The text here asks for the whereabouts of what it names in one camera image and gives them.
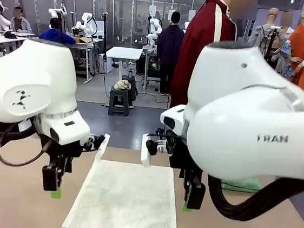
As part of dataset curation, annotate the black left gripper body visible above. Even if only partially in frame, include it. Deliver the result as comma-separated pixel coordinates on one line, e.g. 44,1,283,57
38,134,84,167

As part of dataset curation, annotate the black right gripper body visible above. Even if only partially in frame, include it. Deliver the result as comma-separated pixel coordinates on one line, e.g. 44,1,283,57
167,137,207,180

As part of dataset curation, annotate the green towel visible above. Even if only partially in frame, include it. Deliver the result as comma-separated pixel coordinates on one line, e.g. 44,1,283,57
220,172,265,194

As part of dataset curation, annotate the white towel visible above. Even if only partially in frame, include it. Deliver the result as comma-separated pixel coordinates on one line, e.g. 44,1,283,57
61,155,184,228

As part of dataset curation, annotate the grey plastic stool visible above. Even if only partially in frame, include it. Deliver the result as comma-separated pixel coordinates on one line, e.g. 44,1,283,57
107,85,133,118

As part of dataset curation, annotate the dark plastic stool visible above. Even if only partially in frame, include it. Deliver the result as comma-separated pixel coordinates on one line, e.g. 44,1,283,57
119,74,140,102

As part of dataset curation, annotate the beige cloth bundle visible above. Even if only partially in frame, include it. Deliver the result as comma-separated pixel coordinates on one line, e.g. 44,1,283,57
113,79,133,93

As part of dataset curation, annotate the computer tower with coloured lights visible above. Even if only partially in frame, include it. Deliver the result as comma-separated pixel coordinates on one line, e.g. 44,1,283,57
144,52,163,80

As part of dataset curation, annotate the white desk with metal legs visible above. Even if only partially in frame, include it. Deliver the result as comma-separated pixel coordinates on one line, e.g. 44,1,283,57
62,36,104,86

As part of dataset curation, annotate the person in navy hoodie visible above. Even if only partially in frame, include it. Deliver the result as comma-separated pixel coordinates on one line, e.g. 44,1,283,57
151,9,188,97

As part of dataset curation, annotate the open cardboard box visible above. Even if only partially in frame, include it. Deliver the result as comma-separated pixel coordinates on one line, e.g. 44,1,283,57
69,35,93,45

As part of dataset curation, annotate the person in blue hoodie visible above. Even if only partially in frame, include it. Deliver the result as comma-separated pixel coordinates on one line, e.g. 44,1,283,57
38,16,78,45

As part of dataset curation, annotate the small white standing desk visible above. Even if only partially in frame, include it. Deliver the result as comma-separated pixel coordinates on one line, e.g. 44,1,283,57
103,45,143,84

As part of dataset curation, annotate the person in red jacket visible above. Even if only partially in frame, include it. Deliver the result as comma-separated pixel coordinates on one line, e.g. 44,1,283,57
168,0,242,116

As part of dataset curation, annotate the black tripod pole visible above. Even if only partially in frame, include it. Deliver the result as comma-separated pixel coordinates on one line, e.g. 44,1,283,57
53,10,71,45
97,12,112,61

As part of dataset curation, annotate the long white desk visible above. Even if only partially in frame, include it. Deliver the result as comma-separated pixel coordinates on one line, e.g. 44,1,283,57
0,30,36,61

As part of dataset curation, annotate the black cap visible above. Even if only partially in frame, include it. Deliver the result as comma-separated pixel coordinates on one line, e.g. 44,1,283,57
3,30,19,40

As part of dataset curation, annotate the seated person in grey jacket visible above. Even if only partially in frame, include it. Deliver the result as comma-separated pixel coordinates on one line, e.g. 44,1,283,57
9,6,35,34

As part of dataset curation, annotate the figure in white open shirt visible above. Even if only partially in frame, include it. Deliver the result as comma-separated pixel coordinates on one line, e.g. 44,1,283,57
273,10,298,76

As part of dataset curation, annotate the mannequin in grey hoodie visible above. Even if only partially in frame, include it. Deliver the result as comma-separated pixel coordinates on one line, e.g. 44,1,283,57
245,5,291,73

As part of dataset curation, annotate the mannequin in blue floral dress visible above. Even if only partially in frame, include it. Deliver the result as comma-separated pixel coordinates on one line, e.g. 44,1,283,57
277,40,299,79

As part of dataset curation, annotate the mannequin in orange jacket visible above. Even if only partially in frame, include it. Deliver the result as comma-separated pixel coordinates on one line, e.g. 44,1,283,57
282,8,304,86

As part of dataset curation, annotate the right arm black cable sleeve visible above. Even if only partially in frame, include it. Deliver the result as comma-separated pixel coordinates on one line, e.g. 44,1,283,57
203,167,304,228

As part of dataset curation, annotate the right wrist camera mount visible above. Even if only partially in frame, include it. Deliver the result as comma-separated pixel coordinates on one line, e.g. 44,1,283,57
138,129,174,170

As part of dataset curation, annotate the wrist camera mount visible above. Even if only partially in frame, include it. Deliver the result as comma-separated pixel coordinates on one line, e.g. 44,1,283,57
81,131,111,164
138,129,174,170

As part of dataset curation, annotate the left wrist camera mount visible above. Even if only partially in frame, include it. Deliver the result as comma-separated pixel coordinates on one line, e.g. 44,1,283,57
81,131,111,164

